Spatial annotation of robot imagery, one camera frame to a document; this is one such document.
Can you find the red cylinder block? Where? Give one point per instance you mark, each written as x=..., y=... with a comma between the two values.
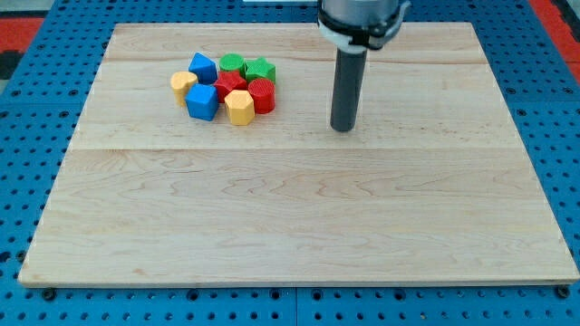
x=263, y=93

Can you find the yellow hexagon block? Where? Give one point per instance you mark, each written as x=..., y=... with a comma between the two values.
x=240, y=107

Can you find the green star block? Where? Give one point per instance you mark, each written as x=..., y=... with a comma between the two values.
x=260, y=68

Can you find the red star block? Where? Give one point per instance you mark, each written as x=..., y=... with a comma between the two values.
x=227, y=82

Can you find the blue cube block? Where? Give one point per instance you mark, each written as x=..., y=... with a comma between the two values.
x=202, y=102

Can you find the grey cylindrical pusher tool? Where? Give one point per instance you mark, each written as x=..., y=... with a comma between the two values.
x=347, y=85

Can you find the green cylinder block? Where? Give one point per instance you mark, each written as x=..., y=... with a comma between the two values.
x=231, y=62

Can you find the blue triangular block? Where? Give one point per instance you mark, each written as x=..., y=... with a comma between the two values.
x=204, y=68

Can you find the yellow heart block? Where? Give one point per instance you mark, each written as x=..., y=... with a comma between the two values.
x=180, y=83

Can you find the light wooden board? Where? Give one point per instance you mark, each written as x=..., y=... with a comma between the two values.
x=432, y=187

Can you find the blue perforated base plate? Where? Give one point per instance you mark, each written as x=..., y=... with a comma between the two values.
x=43, y=100

